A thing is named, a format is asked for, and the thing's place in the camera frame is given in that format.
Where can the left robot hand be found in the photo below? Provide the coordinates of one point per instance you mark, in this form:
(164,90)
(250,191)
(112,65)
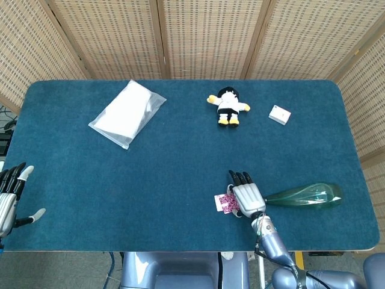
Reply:
(6,207)

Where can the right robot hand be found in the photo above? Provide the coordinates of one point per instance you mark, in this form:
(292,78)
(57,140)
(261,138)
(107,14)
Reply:
(248,200)

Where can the green spray bottle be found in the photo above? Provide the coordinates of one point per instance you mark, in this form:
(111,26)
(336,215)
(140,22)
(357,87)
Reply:
(309,195)

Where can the black electronic equipment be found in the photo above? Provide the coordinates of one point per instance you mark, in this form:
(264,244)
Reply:
(3,144)

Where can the white stand pole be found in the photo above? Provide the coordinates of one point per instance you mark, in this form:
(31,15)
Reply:
(261,277)

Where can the small white box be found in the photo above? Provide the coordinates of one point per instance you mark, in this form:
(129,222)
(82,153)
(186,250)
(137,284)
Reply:
(279,114)

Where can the black floor bar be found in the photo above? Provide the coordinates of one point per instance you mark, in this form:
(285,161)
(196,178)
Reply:
(325,253)

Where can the penguin plush toy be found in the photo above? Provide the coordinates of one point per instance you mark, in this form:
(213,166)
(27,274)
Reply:
(228,105)

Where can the grey-blue robot torso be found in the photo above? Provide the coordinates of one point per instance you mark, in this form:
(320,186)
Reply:
(180,271)

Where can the blue felt table mat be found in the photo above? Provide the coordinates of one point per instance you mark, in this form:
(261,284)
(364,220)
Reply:
(150,186)

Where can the white plastic zip bag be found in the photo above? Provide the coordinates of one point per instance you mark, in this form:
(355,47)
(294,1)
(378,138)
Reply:
(126,114)

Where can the woven bamboo screen panel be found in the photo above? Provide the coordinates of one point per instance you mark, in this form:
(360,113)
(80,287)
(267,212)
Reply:
(30,54)
(114,39)
(367,105)
(316,39)
(210,39)

